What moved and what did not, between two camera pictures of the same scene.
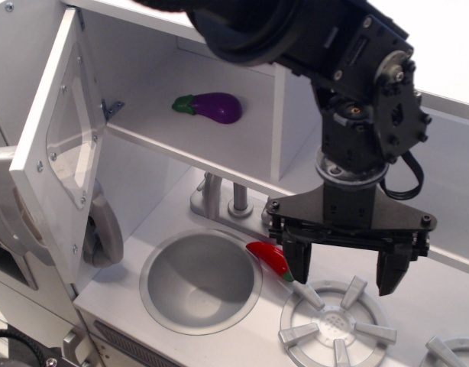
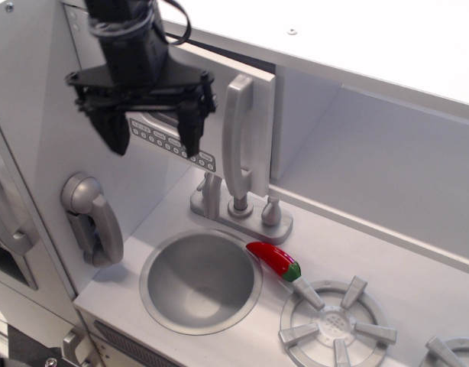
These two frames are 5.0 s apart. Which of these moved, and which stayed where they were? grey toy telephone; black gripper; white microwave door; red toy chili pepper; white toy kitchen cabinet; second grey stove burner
Moved: black gripper; white microwave door
Stayed: second grey stove burner; red toy chili pepper; white toy kitchen cabinet; grey toy telephone
